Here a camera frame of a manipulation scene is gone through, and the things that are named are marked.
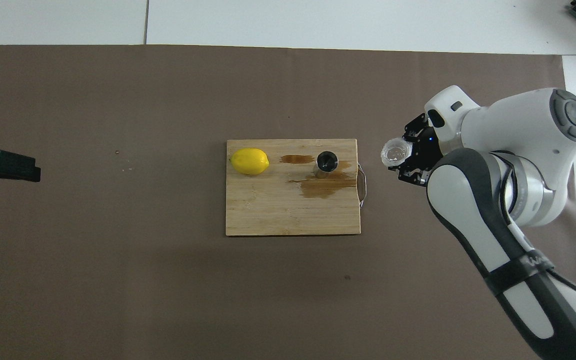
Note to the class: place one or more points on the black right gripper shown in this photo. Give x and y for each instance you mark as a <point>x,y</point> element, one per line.
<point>427,150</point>

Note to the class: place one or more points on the small clear glass cup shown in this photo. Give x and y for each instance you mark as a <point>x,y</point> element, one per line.
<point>395,152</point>

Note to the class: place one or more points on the steel cocktail jigger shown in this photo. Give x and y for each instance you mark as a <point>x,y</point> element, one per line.
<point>327,161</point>

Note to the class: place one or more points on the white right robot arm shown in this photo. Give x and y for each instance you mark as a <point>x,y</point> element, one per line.
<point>518,130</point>

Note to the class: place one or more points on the wooden cutting board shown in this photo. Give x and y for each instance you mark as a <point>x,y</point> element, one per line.
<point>268,210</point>

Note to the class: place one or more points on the yellow lemon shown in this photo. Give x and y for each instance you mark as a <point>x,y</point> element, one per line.
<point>249,161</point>

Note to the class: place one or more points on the brown paper table mat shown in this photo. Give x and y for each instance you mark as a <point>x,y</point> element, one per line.
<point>268,300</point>

